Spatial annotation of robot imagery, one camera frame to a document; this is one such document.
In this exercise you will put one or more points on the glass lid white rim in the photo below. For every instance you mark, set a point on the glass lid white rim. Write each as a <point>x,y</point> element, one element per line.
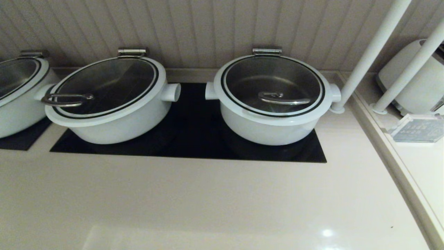
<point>111,80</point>
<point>14,74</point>
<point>242,74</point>

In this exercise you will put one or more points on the white round pot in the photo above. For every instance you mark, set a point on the white round pot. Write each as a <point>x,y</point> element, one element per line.
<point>121,130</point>
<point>263,133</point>
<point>17,118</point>

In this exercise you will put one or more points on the white round pole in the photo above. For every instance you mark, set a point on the white round pole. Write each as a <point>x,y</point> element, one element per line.
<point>371,52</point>

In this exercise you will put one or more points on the white toaster appliance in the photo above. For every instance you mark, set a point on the white toaster appliance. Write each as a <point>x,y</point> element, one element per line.
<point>406,73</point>

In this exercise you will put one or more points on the clear acrylic sign holder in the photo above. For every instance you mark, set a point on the clear acrylic sign holder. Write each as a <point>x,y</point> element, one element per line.
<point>416,128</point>

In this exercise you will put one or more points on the white countertop appliance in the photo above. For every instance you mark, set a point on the white countertop appliance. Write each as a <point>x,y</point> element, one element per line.
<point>426,86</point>

